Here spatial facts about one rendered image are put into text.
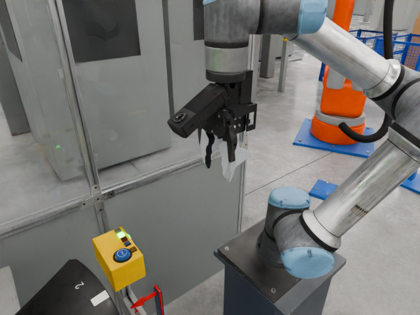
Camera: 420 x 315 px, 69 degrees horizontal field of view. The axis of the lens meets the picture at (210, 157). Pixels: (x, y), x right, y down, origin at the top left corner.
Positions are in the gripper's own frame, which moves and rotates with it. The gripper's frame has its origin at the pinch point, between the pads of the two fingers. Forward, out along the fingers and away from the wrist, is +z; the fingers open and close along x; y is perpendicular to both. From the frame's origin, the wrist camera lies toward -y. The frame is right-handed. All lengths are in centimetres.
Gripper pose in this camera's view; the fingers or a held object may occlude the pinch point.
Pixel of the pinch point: (215, 170)
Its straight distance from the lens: 62.8
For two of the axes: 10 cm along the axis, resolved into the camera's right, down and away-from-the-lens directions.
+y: 7.9, -2.9, 5.3
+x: -6.1, -3.8, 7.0
